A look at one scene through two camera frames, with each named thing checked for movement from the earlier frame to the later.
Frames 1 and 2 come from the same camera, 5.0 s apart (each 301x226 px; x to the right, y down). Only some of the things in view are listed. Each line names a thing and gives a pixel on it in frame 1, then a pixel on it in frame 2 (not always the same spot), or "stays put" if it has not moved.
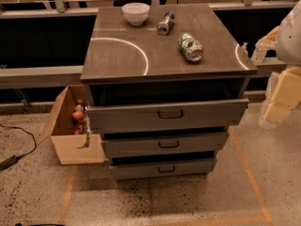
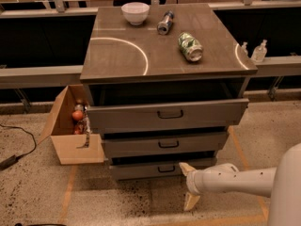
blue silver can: [164, 26] stays put
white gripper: [290, 38] -> [195, 182]
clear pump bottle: [260, 52] stays put
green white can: [191, 47] stays put
